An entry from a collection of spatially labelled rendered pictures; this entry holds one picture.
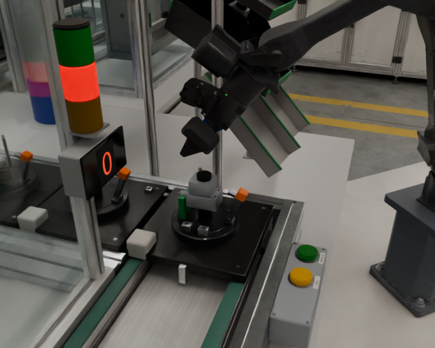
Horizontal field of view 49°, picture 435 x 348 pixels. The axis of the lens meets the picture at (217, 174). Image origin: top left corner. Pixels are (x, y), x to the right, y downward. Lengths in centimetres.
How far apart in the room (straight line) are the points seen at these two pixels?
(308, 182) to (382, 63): 362
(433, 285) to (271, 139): 50
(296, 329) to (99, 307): 34
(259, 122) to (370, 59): 376
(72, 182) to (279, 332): 42
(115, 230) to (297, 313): 40
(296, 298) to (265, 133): 49
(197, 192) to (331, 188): 53
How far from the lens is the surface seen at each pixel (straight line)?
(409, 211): 95
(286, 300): 86
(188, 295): 92
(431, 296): 103
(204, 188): 92
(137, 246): 93
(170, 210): 105
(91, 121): 72
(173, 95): 197
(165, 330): 87
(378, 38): 487
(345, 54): 491
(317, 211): 126
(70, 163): 71
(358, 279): 108
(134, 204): 108
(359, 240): 118
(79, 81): 70
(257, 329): 81
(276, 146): 121
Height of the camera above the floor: 156
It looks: 30 degrees down
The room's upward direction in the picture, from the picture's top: straight up
